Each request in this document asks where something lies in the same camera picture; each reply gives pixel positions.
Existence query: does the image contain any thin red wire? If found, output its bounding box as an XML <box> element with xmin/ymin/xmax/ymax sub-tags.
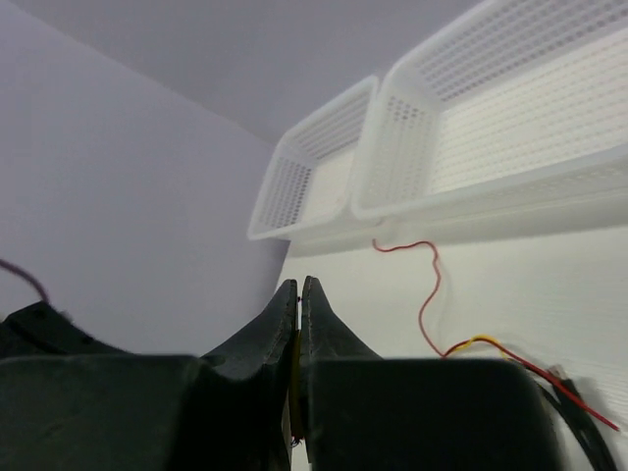
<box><xmin>371</xmin><ymin>237</ymin><xmax>620</xmax><ymax>433</ymax></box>

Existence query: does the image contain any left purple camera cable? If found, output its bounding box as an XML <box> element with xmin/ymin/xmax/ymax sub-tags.
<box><xmin>0</xmin><ymin>259</ymin><xmax>53</xmax><ymax>303</ymax></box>

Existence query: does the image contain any left white perforated basket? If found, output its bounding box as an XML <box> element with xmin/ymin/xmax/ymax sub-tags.
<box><xmin>247</xmin><ymin>76</ymin><xmax>379</xmax><ymax>241</ymax></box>

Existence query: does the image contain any yellow wire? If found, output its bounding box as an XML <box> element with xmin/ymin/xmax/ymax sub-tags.
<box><xmin>288</xmin><ymin>329</ymin><xmax>555</xmax><ymax>443</ymax></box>

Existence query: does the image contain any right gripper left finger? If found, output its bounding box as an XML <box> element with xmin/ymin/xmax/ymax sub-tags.
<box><xmin>1</xmin><ymin>280</ymin><xmax>297</xmax><ymax>470</ymax></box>

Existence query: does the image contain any black USB cable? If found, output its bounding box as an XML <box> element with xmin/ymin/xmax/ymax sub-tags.
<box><xmin>539</xmin><ymin>365</ymin><xmax>618</xmax><ymax>471</ymax></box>

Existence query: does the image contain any middle white perforated basket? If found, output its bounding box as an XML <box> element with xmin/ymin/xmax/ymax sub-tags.
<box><xmin>351</xmin><ymin>1</ymin><xmax>627</xmax><ymax>221</ymax></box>

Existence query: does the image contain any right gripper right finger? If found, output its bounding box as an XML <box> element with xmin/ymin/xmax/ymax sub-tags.
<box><xmin>301</xmin><ymin>277</ymin><xmax>564</xmax><ymax>470</ymax></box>

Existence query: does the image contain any white perforated basket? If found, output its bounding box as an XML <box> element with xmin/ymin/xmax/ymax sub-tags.
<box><xmin>351</xmin><ymin>1</ymin><xmax>627</xmax><ymax>221</ymax></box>
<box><xmin>247</xmin><ymin>76</ymin><xmax>379</xmax><ymax>241</ymax></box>

